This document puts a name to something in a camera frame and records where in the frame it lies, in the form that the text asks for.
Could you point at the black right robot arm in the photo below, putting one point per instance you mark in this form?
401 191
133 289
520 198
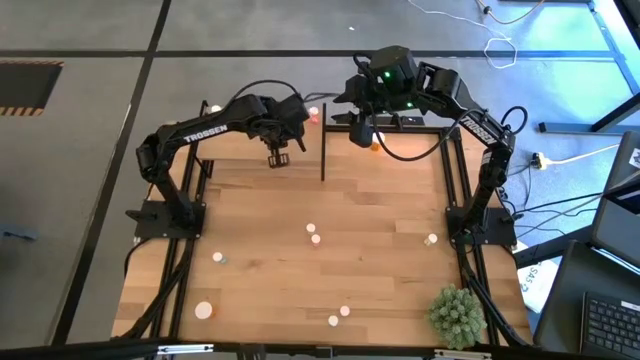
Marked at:
477 127

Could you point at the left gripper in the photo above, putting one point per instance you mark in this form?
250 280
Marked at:
280 120

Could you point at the black desk leg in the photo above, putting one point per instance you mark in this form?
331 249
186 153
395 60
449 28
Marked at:
565 127
550 247

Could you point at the black laptop with keyboard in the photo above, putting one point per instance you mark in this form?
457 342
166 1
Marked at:
565 310

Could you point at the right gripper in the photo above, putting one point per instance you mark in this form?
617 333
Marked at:
361 135

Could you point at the white yellow power plug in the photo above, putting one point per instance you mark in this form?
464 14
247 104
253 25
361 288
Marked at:
539 160

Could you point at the black metal frame bar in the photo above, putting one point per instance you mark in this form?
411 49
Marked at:
612 47

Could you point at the black mounting bar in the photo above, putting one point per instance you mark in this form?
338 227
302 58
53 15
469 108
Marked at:
75 350

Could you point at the silver metal bracket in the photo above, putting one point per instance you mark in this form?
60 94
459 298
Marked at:
185 349
462 354

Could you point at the dark grey laptop lid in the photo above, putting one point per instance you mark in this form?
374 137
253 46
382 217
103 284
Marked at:
617 220

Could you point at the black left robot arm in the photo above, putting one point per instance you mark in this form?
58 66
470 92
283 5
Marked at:
205 134

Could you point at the black hazard-striped mat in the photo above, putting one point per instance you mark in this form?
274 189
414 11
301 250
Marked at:
27 85

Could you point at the small dark object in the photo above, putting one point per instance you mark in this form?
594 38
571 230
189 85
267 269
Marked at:
17 234

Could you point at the green artificial plant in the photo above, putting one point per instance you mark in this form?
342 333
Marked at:
457 317

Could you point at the large orange medicine bottle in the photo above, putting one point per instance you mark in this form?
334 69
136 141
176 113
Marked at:
203 310

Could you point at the teal translucent medicine bottle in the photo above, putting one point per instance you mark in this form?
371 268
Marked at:
217 257
333 320

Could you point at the red translucent medicine bottle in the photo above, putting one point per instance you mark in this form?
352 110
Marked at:
315 239
313 111
344 310

